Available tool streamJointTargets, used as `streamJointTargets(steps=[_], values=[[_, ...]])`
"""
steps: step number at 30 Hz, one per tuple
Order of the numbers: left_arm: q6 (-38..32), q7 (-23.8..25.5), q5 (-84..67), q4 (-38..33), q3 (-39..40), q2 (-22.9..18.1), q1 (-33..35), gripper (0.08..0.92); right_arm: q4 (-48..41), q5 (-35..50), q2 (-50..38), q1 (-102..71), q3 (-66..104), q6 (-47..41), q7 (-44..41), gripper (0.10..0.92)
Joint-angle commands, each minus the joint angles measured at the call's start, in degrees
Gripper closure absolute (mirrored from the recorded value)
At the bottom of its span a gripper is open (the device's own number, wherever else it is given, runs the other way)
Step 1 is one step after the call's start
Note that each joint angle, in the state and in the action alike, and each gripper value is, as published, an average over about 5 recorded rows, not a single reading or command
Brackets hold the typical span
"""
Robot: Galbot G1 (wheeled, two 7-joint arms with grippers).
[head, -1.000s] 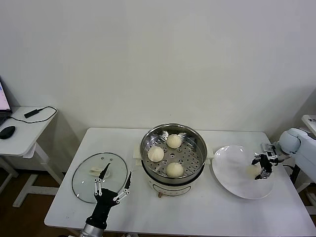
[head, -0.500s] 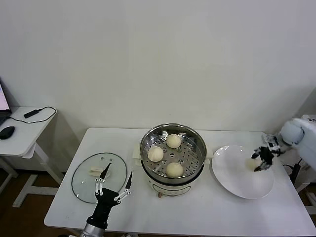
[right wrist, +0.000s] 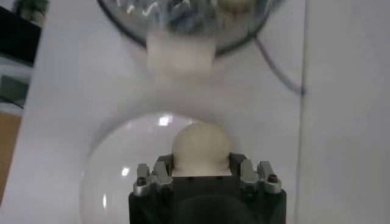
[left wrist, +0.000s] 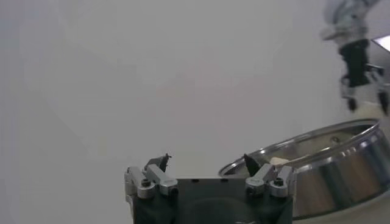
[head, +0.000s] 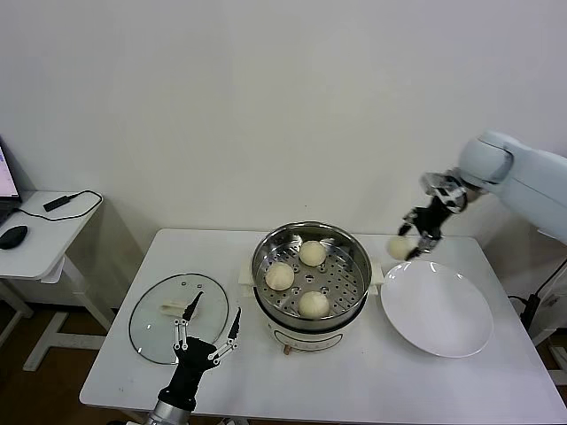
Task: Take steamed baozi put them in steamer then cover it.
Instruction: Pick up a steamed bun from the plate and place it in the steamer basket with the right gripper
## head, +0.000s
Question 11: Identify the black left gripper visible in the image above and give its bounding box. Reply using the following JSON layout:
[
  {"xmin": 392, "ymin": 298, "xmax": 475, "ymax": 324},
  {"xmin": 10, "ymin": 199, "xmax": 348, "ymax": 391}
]
[{"xmin": 158, "ymin": 290, "xmax": 244, "ymax": 407}]

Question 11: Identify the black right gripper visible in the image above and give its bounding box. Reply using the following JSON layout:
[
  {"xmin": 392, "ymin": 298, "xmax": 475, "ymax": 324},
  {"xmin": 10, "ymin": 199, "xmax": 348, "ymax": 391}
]
[{"xmin": 397, "ymin": 197, "xmax": 455, "ymax": 261}]

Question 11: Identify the white steamed baozi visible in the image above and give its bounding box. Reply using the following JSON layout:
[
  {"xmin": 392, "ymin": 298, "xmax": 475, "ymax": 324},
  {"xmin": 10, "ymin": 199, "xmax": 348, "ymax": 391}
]
[
  {"xmin": 264, "ymin": 262, "xmax": 296, "ymax": 292},
  {"xmin": 299, "ymin": 240, "xmax": 328, "ymax": 267},
  {"xmin": 298, "ymin": 290, "xmax": 331, "ymax": 320},
  {"xmin": 387, "ymin": 236, "xmax": 420, "ymax": 261}
]

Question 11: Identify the glass lid with white handle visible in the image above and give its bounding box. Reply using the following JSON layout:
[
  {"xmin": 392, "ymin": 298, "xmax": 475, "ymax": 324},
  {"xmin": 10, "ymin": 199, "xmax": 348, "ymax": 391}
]
[{"xmin": 128, "ymin": 273, "xmax": 230, "ymax": 366}]

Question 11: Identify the perforated steel steamer basket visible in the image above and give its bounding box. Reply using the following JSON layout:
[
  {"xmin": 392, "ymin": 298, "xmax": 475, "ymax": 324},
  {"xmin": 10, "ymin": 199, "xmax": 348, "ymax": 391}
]
[{"xmin": 251, "ymin": 220, "xmax": 372, "ymax": 333}]

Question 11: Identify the white oval plate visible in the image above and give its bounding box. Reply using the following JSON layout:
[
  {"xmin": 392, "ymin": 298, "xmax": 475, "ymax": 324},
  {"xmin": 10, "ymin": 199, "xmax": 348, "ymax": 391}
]
[{"xmin": 380, "ymin": 259, "xmax": 494, "ymax": 359}]

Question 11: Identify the white electric cooker pot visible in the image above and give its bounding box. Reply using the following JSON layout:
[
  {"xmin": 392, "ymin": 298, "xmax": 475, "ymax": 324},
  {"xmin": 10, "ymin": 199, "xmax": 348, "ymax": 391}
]
[{"xmin": 237, "ymin": 256, "xmax": 384, "ymax": 358}]

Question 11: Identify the white desk with paper label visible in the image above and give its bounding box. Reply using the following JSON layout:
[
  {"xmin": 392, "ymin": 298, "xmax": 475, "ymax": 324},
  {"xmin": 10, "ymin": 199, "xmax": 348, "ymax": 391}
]
[{"xmin": 529, "ymin": 225, "xmax": 567, "ymax": 368}]

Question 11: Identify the white side desk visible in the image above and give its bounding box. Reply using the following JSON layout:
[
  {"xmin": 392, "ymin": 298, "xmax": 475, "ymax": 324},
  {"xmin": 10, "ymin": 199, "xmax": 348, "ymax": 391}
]
[{"xmin": 0, "ymin": 189, "xmax": 117, "ymax": 374}]

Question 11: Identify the black rectangular adapter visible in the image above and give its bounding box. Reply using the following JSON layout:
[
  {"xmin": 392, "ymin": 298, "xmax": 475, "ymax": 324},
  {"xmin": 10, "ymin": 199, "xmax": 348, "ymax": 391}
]
[{"xmin": 43, "ymin": 193, "xmax": 77, "ymax": 213}]

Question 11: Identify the black computer mouse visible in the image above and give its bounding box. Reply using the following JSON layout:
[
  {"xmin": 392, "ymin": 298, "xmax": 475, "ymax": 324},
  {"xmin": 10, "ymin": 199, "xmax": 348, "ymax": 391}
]
[{"xmin": 0, "ymin": 224, "xmax": 29, "ymax": 251}]

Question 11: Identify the black laptop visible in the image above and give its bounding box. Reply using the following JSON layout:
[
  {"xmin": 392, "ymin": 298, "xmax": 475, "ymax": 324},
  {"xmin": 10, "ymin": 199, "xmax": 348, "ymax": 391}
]
[{"xmin": 0, "ymin": 135, "xmax": 23, "ymax": 225}]

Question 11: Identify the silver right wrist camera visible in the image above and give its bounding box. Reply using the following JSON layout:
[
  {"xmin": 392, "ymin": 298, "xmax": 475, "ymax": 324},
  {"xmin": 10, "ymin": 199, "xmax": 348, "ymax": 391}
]
[{"xmin": 420, "ymin": 170, "xmax": 464, "ymax": 198}]

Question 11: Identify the black power plug and cable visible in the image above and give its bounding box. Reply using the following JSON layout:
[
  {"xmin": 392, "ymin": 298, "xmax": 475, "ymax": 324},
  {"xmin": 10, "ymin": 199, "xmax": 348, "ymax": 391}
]
[{"xmin": 506, "ymin": 260, "xmax": 567, "ymax": 329}]

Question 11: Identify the thin black adapter cable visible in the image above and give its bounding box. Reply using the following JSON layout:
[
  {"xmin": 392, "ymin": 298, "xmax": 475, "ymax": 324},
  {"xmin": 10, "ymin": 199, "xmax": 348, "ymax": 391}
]
[{"xmin": 12, "ymin": 189, "xmax": 105, "ymax": 221}]

